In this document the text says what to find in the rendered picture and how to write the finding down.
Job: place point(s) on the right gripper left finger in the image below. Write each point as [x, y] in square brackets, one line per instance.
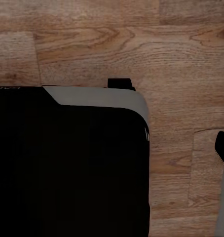
[9, 146]

